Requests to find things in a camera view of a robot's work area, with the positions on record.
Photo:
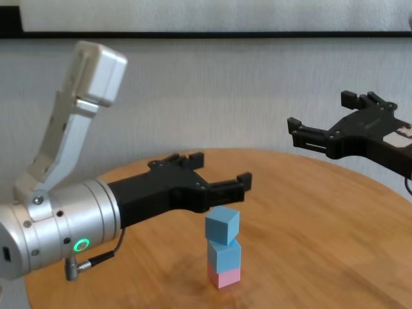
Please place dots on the pink cube block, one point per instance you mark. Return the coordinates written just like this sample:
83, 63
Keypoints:
225, 278

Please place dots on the white foam panel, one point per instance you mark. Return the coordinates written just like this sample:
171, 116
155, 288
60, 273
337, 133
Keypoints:
206, 16

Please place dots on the blue cube block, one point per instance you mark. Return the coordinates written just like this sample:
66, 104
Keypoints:
222, 225
225, 256

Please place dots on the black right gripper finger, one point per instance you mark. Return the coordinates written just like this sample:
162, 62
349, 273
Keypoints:
309, 136
349, 99

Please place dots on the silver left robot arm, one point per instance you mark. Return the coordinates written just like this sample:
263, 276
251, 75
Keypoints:
64, 225

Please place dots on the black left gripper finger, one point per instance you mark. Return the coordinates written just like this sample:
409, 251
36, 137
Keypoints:
190, 159
228, 191

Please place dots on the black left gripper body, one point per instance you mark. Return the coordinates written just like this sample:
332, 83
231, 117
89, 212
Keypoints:
161, 193

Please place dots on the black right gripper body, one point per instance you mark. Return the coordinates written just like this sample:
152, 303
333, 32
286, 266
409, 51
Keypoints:
363, 132

